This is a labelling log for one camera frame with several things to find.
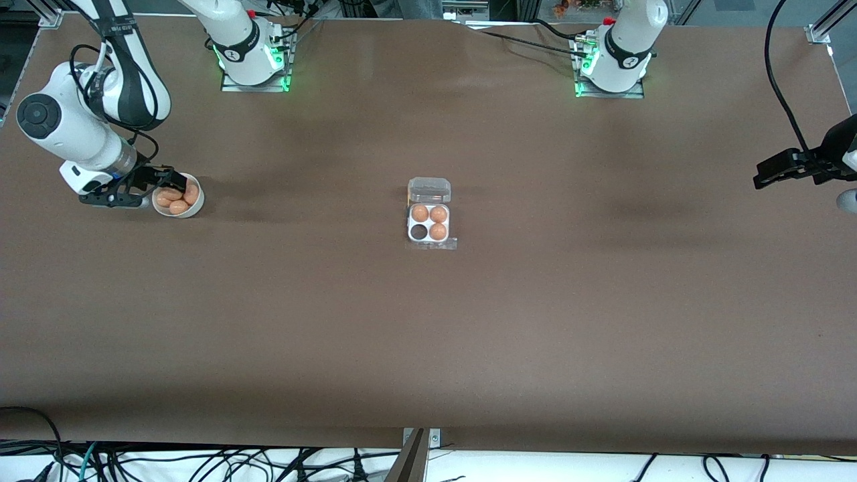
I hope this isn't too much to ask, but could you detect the aluminium frame profile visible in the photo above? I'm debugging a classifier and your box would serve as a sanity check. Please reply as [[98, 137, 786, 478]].
[[807, 0, 857, 46], [27, 0, 66, 29]]

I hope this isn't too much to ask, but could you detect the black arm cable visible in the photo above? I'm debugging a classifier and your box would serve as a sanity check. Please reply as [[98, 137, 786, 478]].
[[70, 44, 161, 168], [765, 0, 814, 158]]

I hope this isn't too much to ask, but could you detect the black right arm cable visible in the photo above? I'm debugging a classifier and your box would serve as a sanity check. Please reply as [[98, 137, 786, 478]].
[[70, 44, 161, 168]]

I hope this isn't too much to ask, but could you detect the thick black floor cable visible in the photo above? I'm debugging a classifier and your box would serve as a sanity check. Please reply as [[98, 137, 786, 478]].
[[0, 406, 64, 482]]

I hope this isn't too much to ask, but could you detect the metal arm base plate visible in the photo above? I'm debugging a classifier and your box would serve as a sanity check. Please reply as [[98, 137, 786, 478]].
[[574, 37, 645, 100], [221, 30, 293, 93]]

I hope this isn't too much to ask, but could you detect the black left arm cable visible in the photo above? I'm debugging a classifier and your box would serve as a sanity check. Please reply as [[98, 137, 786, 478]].
[[765, 0, 814, 158]]

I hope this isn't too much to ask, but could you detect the clear plastic egg box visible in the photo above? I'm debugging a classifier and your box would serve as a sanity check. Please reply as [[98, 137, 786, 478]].
[[405, 177, 458, 252]]

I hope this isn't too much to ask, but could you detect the orange flower decoration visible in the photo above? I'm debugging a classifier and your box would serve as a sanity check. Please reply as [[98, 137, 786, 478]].
[[552, 0, 603, 17]]

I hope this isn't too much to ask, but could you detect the teal floor cable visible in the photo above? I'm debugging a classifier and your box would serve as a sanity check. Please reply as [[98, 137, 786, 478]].
[[79, 442, 100, 482]]

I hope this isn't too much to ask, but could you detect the dark stand pole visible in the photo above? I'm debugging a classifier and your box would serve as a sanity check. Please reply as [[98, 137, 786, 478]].
[[384, 428, 429, 482]]

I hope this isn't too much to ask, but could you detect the black base cable bunch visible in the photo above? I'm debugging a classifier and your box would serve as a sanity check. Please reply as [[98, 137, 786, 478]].
[[268, 0, 323, 37]]

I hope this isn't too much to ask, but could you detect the small white bowl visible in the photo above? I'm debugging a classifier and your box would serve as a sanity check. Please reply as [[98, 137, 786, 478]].
[[152, 173, 205, 219]]

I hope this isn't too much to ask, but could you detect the black table cable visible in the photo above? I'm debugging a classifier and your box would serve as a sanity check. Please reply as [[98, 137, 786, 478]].
[[479, 29, 593, 58], [532, 18, 590, 42]]

